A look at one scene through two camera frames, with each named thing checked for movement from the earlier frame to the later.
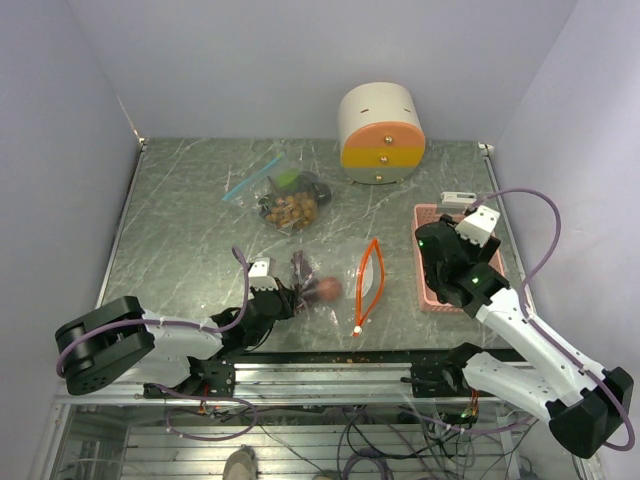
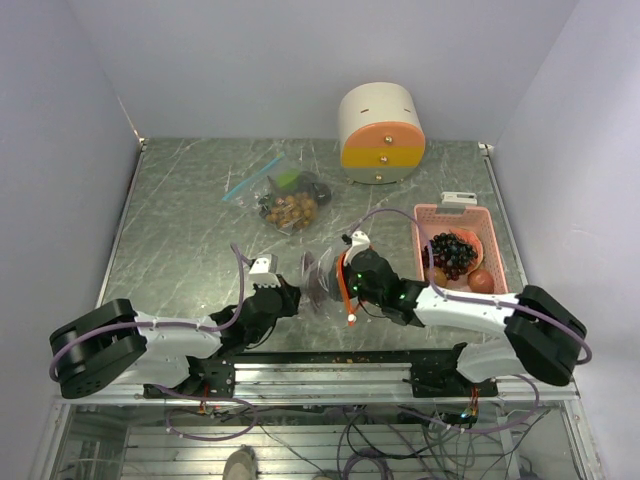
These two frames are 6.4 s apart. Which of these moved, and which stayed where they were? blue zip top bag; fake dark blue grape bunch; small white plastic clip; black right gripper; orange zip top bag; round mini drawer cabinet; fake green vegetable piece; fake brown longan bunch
Moved: orange zip top bag; black right gripper; fake dark blue grape bunch
Stayed: blue zip top bag; fake green vegetable piece; fake brown longan bunch; small white plastic clip; round mini drawer cabinet
